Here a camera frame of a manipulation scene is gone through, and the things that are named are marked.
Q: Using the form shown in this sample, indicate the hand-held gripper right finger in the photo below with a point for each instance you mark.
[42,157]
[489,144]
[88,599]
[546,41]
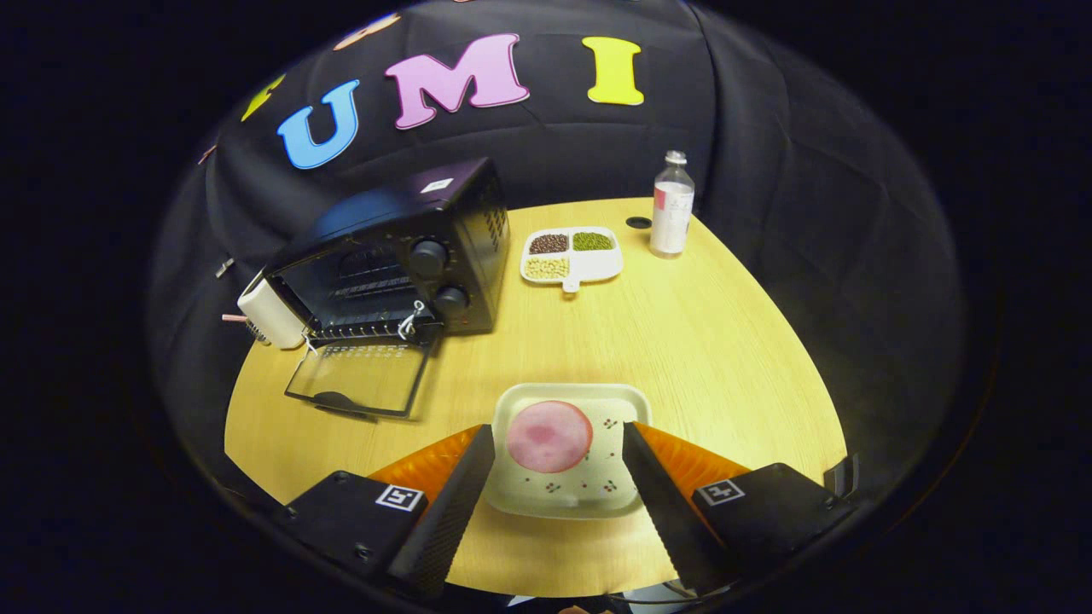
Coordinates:
[670,520]

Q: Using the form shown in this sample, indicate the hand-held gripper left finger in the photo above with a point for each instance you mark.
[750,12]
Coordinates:
[448,520]

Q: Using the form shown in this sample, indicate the cream square plate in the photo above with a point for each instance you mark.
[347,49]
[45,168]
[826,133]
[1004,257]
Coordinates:
[563,499]

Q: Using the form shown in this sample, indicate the pink ham slice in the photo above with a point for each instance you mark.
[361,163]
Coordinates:
[548,437]

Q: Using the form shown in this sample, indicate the black toaster oven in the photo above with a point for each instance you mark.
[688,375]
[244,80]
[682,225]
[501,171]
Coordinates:
[401,213]

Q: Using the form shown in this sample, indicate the white slot toaster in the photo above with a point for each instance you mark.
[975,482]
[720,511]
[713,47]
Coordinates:
[271,315]

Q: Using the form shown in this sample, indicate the white divided dish of beans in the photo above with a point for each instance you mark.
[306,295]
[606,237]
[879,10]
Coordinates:
[597,266]

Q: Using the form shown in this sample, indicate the clear plastic bottle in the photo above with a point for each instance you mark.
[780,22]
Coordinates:
[672,217]

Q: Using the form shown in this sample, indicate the metal cloth clip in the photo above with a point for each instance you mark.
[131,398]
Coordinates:
[224,268]

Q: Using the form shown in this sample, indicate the black backdrop cloth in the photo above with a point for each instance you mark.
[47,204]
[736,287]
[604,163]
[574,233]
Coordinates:
[810,213]

